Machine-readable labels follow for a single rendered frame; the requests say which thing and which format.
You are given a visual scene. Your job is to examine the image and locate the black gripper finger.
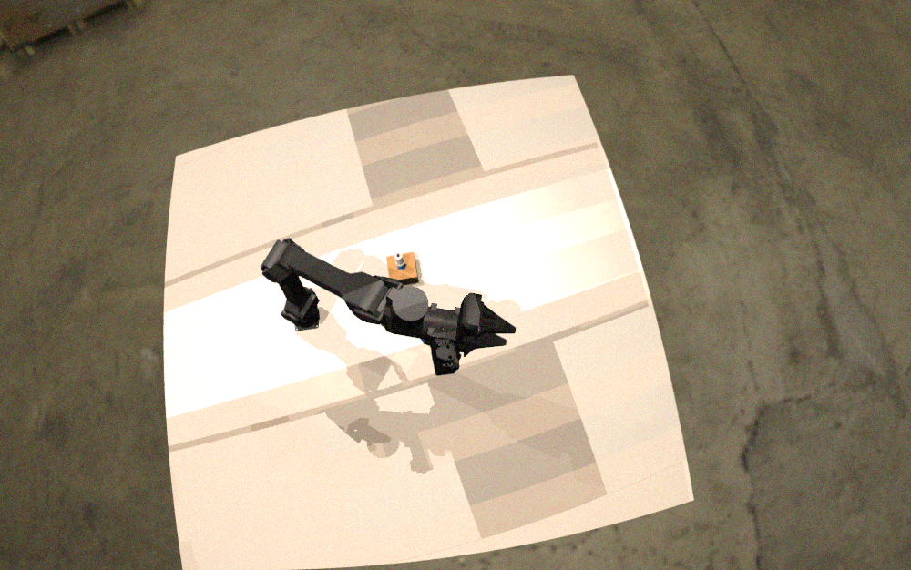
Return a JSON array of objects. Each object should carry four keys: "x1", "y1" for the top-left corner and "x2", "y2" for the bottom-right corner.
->
[
  {"x1": 475, "y1": 301, "x2": 516, "y2": 340},
  {"x1": 464, "y1": 334, "x2": 507, "y2": 357}
]

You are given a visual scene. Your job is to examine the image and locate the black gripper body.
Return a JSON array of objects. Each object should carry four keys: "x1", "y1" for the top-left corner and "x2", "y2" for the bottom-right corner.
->
[{"x1": 419, "y1": 292, "x2": 482, "y2": 360}]

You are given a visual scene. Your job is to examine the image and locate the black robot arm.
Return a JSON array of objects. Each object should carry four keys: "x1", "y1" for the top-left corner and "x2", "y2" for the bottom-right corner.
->
[{"x1": 260, "y1": 238, "x2": 459, "y2": 375}]

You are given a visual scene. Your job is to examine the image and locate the brown square block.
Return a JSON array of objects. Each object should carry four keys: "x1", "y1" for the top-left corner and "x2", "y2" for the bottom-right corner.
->
[{"x1": 386, "y1": 251, "x2": 419, "y2": 285}]

